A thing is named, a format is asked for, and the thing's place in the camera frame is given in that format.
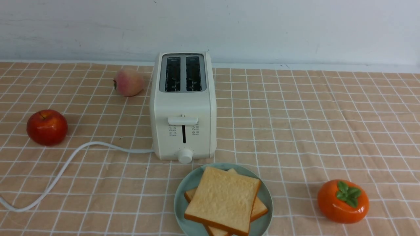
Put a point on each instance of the toast slice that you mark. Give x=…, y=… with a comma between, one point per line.
x=256, y=207
x=224, y=200

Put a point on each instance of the white two-slot toaster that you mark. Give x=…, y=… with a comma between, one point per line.
x=183, y=107

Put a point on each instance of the pink peach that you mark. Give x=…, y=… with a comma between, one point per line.
x=128, y=82

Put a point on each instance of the light teal plate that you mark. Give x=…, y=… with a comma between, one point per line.
x=260, y=221

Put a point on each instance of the orange checkered tablecloth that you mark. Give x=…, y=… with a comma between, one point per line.
x=295, y=129

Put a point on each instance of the orange persimmon with green leaf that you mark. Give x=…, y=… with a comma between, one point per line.
x=343, y=201

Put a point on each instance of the red apple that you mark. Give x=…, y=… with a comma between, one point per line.
x=47, y=127

